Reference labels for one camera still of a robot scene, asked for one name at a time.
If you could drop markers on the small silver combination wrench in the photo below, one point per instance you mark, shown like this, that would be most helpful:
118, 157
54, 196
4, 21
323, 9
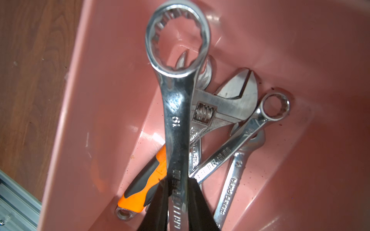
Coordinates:
234, 175

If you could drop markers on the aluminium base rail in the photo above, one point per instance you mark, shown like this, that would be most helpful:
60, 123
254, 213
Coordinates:
20, 210

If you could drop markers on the large silver combination wrench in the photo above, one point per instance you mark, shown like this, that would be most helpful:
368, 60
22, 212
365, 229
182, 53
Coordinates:
177, 88

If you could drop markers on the silver end wrench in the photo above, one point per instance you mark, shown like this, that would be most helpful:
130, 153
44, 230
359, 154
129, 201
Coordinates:
203, 82

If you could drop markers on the medium silver combination wrench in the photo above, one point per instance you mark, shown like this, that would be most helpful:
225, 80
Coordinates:
257, 121

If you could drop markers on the silver adjustable wrench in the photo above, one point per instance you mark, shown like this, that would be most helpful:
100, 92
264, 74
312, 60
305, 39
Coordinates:
232, 103

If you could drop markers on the pink plastic storage box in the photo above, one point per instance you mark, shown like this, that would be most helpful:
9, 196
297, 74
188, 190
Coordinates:
313, 172

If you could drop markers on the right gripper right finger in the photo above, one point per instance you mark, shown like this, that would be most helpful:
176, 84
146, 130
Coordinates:
199, 216

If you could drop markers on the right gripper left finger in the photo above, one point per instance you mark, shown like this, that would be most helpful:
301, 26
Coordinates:
156, 218

